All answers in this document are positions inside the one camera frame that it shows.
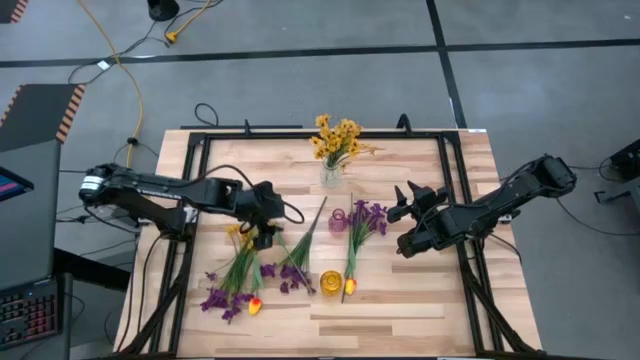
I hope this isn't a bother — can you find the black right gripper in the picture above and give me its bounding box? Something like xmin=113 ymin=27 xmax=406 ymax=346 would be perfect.
xmin=387 ymin=179 xmax=450 ymax=224

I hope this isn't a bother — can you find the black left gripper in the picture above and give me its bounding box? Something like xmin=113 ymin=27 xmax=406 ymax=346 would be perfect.
xmin=239 ymin=180 xmax=287 ymax=251

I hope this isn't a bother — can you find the yellow artificial flower bunch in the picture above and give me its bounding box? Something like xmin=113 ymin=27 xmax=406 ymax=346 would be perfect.
xmin=308 ymin=113 xmax=380 ymax=171
xmin=219 ymin=223 xmax=266 ymax=296

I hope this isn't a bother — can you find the orange yellow artificial tulip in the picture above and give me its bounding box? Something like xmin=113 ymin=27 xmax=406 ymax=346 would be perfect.
xmin=341 ymin=192 xmax=358 ymax=305
xmin=247 ymin=254 xmax=266 ymax=317

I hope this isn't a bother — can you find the pink glass vase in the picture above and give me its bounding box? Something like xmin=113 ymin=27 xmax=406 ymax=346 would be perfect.
xmin=328 ymin=208 xmax=350 ymax=234

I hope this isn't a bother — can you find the clear glass vase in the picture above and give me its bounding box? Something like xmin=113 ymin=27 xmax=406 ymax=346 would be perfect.
xmin=319 ymin=160 xmax=344 ymax=189

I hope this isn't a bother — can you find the amber glass vase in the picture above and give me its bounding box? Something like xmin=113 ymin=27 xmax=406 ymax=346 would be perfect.
xmin=319 ymin=269 xmax=344 ymax=297

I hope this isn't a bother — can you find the black desk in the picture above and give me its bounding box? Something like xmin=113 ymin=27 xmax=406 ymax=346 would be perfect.
xmin=52 ymin=247 xmax=132 ymax=294

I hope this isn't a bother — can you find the gray metal stand foot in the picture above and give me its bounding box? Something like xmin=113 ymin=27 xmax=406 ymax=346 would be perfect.
xmin=593 ymin=178 xmax=640 ymax=205

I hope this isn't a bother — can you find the black equipment box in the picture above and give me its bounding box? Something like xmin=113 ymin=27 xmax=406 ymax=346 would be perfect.
xmin=608 ymin=138 xmax=640 ymax=182

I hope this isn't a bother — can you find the gray laptop with backlit keyboard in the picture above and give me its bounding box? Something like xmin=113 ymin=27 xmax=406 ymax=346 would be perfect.
xmin=0 ymin=139 xmax=74 ymax=351

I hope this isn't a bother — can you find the black round stand base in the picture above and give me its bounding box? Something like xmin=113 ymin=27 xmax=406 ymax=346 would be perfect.
xmin=146 ymin=0 xmax=180 ymax=22

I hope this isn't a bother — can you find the large black orange-striped mat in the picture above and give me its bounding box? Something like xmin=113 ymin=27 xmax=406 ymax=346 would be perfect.
xmin=0 ymin=83 xmax=87 ymax=154

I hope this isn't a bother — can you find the small black orange-striped mat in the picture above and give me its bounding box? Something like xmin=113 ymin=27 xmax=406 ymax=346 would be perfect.
xmin=0 ymin=0 xmax=30 ymax=25

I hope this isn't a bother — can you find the black metal table frame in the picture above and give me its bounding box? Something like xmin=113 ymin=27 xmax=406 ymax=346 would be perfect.
xmin=115 ymin=113 xmax=542 ymax=360

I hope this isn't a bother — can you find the black looped cable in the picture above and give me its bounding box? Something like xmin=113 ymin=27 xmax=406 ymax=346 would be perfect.
xmin=193 ymin=102 xmax=221 ymax=129

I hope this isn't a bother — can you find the long yellow extension cable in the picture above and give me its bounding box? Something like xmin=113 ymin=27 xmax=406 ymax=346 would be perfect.
xmin=75 ymin=0 xmax=146 ymax=170

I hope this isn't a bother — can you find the yellow cable with plug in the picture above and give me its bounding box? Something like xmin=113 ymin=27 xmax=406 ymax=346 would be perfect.
xmin=164 ymin=0 xmax=214 ymax=44

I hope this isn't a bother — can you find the black floor cable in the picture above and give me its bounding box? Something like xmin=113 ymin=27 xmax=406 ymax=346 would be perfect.
xmin=67 ymin=0 xmax=226 ymax=86

